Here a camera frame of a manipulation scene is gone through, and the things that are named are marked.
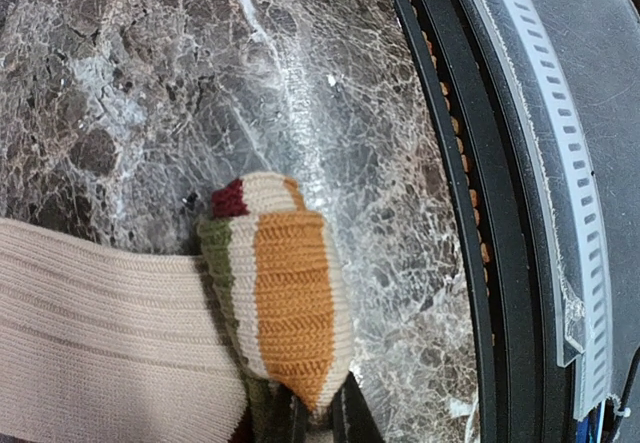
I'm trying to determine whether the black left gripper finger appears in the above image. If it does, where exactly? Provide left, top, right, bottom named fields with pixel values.
left=289, top=370, right=386, bottom=443

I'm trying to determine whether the beige striped cuff sock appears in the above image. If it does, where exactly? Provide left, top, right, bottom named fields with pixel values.
left=0, top=170, right=355, bottom=443

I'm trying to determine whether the black front table rail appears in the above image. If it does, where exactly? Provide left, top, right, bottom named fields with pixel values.
left=392, top=0, right=575, bottom=442

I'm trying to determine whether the white slotted cable duct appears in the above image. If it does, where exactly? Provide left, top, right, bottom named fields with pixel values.
left=499, top=0, right=613, bottom=420

